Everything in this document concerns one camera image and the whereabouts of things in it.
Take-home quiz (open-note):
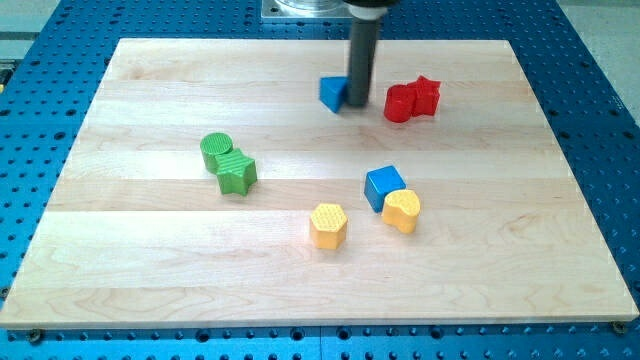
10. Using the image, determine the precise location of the blue triangle block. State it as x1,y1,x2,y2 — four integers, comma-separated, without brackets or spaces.
319,76,348,113

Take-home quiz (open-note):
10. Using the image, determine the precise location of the blue cube block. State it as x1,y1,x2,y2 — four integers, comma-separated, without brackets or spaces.
364,165,406,213

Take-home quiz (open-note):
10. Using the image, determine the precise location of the yellow hexagon block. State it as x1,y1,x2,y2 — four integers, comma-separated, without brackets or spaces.
309,203,348,250

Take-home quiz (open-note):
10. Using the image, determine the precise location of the green star block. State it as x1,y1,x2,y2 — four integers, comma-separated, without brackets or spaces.
215,149,257,196

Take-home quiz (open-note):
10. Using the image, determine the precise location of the yellow heart block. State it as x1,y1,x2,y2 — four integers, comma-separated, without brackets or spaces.
382,189,421,234

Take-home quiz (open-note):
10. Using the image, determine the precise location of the green cylinder block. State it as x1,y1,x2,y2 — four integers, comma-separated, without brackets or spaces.
200,132,233,174

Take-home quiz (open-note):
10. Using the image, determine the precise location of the red cylinder block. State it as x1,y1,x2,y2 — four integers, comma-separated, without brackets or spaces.
384,84,416,123

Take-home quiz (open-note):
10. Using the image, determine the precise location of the light wooden board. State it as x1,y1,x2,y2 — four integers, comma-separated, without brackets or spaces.
1,38,638,329

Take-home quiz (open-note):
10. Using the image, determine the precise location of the red star block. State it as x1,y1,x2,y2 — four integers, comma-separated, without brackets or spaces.
408,75,441,117

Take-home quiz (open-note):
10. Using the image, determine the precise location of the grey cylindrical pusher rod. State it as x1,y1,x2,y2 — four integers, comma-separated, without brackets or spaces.
345,0,398,107

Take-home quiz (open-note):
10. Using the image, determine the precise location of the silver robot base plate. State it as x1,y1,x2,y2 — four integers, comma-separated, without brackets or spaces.
261,0,350,19

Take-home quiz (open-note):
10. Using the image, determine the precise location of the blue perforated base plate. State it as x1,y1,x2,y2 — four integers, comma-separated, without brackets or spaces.
1,1,639,359

